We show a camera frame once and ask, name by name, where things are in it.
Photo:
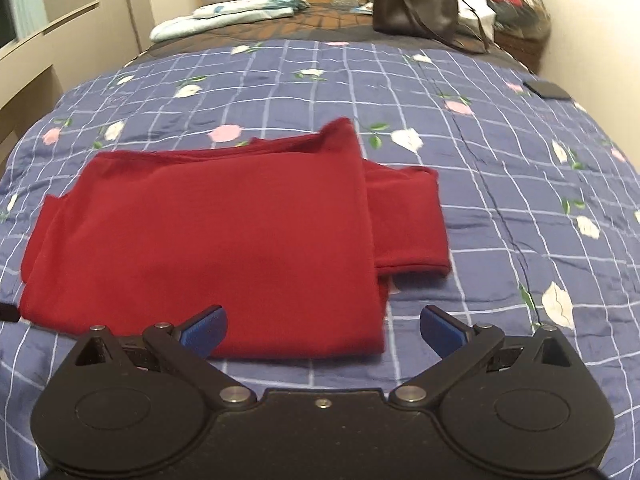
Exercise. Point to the blue checked floral quilt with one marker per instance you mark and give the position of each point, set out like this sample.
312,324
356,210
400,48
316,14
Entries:
500,200

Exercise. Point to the white and blue pillow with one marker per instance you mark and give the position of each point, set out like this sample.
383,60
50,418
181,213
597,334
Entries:
225,12

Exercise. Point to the teal curtain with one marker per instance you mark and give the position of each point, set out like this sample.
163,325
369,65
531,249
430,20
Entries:
27,2

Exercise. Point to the dark brown handbag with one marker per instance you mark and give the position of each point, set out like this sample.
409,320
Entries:
415,10

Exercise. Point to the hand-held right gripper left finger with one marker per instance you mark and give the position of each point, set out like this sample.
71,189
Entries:
206,330

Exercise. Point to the wooden nightstand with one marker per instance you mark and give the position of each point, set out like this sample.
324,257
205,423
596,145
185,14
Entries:
522,50

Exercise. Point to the black phone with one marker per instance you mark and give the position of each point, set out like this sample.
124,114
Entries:
547,89

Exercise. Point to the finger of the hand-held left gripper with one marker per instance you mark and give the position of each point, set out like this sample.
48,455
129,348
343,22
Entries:
7,312

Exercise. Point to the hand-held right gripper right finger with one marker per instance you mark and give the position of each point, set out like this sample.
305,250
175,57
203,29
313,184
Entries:
440,329

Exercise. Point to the red long-sleeve shirt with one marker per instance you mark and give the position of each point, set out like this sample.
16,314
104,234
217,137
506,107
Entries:
200,235

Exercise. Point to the clear plastic bag of clothes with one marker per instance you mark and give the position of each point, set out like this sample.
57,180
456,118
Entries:
520,0

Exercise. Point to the teal small packet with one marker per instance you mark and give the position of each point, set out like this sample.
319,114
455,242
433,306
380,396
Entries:
362,9

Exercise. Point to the beige built-in desk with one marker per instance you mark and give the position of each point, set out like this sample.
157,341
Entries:
30,75

